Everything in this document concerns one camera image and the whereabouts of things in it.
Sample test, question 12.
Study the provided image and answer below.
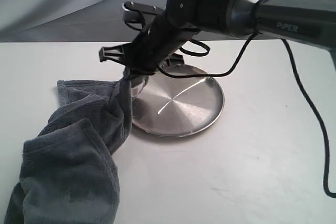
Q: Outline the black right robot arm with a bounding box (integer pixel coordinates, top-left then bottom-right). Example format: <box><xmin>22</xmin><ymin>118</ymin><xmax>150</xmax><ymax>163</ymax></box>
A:
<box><xmin>99</xmin><ymin>0</ymin><xmax>335</xmax><ymax>75</ymax></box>

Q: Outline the round stainless steel plate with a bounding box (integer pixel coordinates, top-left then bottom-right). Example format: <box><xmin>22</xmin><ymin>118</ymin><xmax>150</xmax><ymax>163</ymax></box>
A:
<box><xmin>132</xmin><ymin>64</ymin><xmax>225</xmax><ymax>137</ymax></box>

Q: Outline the black camera cable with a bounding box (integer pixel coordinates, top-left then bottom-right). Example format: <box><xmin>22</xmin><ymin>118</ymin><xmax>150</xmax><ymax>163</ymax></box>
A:
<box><xmin>123</xmin><ymin>0</ymin><xmax>336</xmax><ymax>198</ymax></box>

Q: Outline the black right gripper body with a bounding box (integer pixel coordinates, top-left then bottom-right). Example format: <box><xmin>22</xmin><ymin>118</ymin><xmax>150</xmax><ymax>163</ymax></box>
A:
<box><xmin>99</xmin><ymin>15</ymin><xmax>200</xmax><ymax>77</ymax></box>

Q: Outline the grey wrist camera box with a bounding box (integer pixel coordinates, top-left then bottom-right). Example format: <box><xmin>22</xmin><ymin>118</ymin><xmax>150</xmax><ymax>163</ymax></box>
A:
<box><xmin>122</xmin><ymin>1</ymin><xmax>164</xmax><ymax>25</ymax></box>

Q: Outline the blue-grey fleece towel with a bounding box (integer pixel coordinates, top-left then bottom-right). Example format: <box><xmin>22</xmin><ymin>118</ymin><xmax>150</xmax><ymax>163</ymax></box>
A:
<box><xmin>4</xmin><ymin>69</ymin><xmax>146</xmax><ymax>223</ymax></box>

